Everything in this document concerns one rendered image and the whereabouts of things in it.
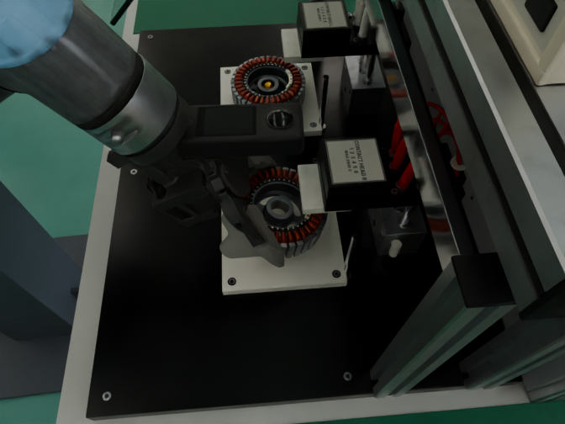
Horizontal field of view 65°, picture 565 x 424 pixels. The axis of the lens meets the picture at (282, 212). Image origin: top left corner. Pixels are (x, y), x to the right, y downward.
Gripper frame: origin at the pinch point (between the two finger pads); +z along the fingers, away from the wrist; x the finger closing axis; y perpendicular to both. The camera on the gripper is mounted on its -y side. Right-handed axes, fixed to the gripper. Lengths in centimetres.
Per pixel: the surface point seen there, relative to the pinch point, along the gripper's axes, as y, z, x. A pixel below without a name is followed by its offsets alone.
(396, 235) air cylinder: -11.1, 6.9, 3.9
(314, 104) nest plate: -3.4, 7.4, -21.9
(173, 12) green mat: 19, -1, -52
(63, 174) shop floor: 104, 37, -73
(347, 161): -10.3, -4.8, 0.2
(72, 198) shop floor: 100, 39, -62
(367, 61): -13.4, 4.3, -21.9
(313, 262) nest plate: -0.7, 5.7, 4.6
